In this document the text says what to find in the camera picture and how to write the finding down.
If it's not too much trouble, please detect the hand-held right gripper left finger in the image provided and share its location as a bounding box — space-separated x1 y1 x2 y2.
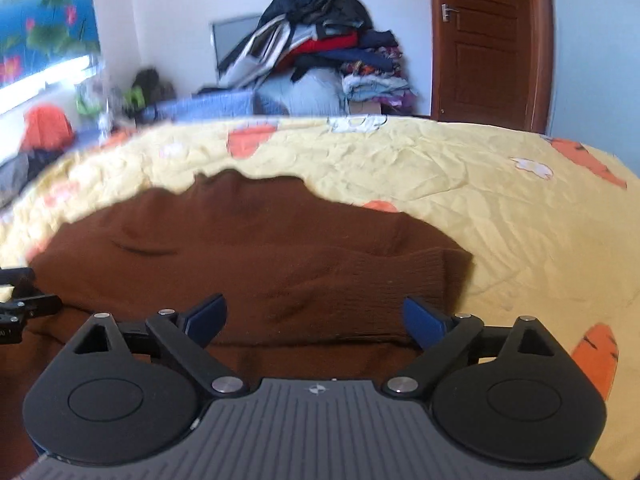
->
74 293 247 401

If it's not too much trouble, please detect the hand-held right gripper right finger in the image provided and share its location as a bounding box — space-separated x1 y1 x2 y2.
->
382 296 572 401

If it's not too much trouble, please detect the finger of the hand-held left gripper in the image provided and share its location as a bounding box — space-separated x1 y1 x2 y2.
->
0 293 64 319
0 268 37 301

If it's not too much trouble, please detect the brown knit sweater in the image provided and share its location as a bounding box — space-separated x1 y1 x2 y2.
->
0 170 474 480

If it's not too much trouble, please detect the dark clothes heap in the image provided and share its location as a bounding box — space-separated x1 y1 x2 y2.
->
0 146 58 207

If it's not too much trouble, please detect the pile of clothes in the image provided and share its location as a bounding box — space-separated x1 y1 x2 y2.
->
219 0 419 117

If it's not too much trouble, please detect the yellow printed quilt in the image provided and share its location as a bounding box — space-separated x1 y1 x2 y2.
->
0 115 640 480

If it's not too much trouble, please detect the orange cloth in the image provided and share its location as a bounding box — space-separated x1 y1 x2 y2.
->
23 104 77 152

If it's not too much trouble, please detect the blue quilted blanket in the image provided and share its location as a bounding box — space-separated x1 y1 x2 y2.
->
149 90 257 123

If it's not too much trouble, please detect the floral pillow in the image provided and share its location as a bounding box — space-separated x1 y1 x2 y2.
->
74 57 113 111

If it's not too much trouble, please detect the dark bag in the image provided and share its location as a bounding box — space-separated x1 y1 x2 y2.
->
131 67 177 107

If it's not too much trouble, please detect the grey framed panel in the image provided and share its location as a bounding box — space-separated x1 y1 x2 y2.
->
210 14 264 84

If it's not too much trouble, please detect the brown wooden door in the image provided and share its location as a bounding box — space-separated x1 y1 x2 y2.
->
427 0 556 134

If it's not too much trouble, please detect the white wardrobe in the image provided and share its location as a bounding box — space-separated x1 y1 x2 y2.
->
546 0 640 173

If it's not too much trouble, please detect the lotus wall poster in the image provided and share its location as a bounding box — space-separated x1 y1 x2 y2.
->
0 0 102 87

